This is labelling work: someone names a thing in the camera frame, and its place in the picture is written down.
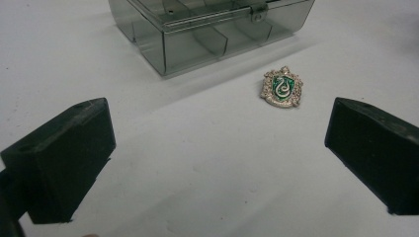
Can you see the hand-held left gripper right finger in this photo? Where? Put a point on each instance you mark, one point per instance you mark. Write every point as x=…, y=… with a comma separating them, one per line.
x=378, y=154

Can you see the transparent grey compartment box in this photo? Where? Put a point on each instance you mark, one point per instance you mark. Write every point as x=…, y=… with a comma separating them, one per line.
x=184, y=49

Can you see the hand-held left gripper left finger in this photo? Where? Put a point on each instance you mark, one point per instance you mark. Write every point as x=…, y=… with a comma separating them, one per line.
x=62, y=158

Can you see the green and silver crest badge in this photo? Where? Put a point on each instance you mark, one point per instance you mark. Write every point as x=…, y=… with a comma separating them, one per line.
x=281, y=89

